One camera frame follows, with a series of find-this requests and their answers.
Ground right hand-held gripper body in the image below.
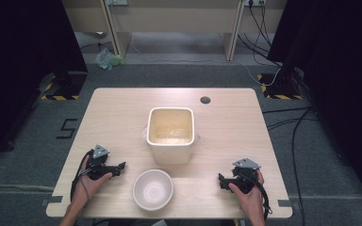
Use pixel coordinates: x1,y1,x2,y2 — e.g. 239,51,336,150
230,157,262,194

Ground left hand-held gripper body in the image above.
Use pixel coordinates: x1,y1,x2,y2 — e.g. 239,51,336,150
86,144,114,182

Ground person's right hand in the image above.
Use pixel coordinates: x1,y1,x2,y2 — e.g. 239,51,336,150
228,169,267,218

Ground person's left hand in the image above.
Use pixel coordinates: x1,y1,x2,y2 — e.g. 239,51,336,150
71,155,113,209

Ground white round bowl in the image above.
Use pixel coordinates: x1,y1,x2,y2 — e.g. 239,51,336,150
132,169,174,212

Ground white square plastic bin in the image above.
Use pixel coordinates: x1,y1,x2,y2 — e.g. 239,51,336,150
142,106,200,166

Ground black stand base striped tape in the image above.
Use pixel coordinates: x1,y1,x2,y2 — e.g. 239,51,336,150
256,73,304,101
40,71,89,102

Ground green plastic bag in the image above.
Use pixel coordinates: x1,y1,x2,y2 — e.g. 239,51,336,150
94,47,127,71

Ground black curtain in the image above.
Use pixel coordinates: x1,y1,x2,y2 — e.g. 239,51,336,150
267,0,362,216
0,0,89,169

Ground wooden desk leg panel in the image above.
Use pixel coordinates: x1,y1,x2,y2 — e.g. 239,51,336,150
222,0,245,62
99,0,133,58

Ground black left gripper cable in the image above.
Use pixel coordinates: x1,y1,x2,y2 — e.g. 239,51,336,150
70,150,94,202

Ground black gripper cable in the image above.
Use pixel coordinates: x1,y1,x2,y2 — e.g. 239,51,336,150
254,175,273,221
70,150,94,202

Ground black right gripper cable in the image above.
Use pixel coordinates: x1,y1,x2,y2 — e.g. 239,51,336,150
254,175,273,221

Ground black floor cables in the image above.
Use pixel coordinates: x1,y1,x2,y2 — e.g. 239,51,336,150
261,105,319,226

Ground black wall outlet cables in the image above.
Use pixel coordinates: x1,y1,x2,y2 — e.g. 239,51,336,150
237,3,282,68

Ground wall power outlet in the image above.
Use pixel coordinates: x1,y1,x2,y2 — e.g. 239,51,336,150
244,0,268,7
105,0,129,7

